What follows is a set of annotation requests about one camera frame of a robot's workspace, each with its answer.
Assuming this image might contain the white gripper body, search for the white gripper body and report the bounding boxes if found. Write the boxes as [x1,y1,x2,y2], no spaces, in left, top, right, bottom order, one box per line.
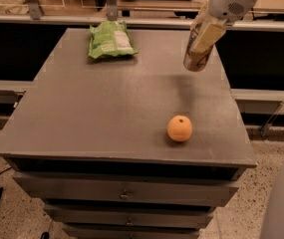
[206,0,272,24]

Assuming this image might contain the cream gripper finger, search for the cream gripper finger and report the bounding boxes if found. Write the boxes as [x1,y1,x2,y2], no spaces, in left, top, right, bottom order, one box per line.
[194,21,226,54]
[190,3,209,31]

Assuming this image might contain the orange soda can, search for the orange soda can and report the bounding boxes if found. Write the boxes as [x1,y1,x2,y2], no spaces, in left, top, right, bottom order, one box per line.
[183,23,214,72]

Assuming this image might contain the green rice chip bag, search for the green rice chip bag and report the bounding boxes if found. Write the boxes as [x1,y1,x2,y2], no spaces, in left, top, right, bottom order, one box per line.
[88,21,138,59]

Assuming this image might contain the orange fruit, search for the orange fruit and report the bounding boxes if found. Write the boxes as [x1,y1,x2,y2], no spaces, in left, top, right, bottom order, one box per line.
[166,116,192,142]

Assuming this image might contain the grey drawer cabinet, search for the grey drawer cabinet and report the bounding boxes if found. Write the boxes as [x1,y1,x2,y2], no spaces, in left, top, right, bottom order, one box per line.
[0,29,256,239]

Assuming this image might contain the top drawer knob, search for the top drawer knob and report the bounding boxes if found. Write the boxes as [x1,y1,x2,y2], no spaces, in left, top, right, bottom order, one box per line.
[120,190,131,200]

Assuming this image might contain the drawer knob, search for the drawer knob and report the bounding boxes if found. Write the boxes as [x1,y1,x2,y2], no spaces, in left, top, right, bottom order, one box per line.
[120,190,131,200]
[125,217,133,226]

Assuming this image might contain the middle drawer knob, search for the middle drawer knob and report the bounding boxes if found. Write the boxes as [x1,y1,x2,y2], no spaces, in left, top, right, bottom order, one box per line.
[125,217,133,226]

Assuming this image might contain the metal window rail frame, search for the metal window rail frame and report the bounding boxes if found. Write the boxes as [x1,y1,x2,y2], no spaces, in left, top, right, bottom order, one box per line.
[0,0,284,32]

